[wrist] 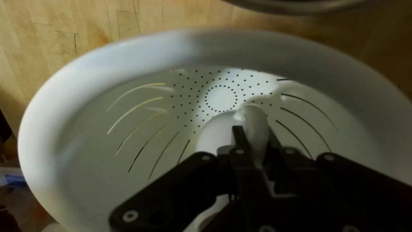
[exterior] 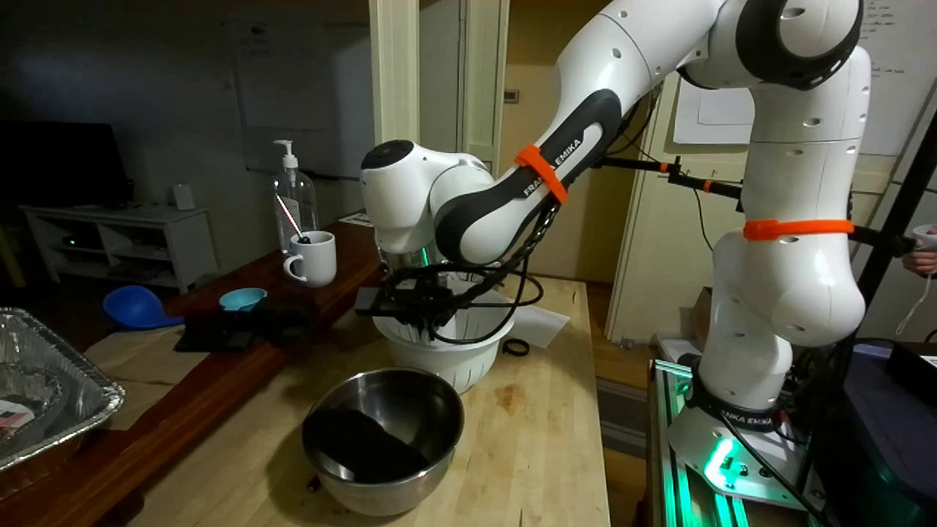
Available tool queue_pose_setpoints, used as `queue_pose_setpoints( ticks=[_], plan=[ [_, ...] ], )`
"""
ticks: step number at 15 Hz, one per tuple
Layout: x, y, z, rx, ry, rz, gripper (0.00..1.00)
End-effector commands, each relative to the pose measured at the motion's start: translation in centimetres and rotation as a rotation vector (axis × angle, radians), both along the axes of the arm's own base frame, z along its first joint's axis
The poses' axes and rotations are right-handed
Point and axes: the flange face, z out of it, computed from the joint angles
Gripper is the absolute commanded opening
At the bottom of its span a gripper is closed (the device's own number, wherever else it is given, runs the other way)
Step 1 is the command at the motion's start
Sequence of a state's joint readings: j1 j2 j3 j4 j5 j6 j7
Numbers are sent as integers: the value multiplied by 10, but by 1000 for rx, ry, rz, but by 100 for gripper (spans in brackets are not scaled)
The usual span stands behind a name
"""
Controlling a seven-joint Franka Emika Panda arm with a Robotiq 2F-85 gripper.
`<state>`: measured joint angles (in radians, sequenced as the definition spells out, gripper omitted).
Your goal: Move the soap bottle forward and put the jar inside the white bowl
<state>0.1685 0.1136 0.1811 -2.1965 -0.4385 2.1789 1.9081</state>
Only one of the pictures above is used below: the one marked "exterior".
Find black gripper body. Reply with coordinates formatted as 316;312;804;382
383;269;465;334

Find clear soap pump bottle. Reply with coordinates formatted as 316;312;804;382
269;136;320;256

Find white plastic colander bowl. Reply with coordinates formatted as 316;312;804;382
369;281;518;394

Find small teal bowl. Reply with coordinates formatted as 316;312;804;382
216;283;274;316

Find stainless steel bowl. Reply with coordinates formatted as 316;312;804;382
300;365;470;521

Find blue round plastic bowl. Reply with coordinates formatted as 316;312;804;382
101;283;186;334

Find person hand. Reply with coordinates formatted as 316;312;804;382
903;218;937;278

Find small white mug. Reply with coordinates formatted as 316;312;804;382
282;227;341;289

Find white paper sheet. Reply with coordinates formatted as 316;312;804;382
509;300;574;350

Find thin white stirrer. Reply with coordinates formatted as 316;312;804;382
274;192;304;239

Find black cloth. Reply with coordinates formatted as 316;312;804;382
172;300;316;357

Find white shelf unit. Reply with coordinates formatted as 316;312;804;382
20;201;222;293

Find dark wooden counter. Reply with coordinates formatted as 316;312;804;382
0;214;435;527

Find light wooden board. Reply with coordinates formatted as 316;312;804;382
83;324;215;432

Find aluminium foil tray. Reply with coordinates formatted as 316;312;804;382
0;305;130;477

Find dark television screen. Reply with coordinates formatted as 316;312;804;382
0;113;136;214

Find black metal stand pole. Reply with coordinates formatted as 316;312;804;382
853;113;937;305

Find narrow orange arm strap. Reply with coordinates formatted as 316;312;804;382
512;142;571;207

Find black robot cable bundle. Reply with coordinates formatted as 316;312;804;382
354;149;937;349

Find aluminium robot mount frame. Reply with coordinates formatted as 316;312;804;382
642;334;833;527

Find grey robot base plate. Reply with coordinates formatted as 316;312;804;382
667;401;820;515

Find white wall paper sheets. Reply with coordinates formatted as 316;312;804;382
672;0;937;149

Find wide orange arm strap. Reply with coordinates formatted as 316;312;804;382
741;217;859;245

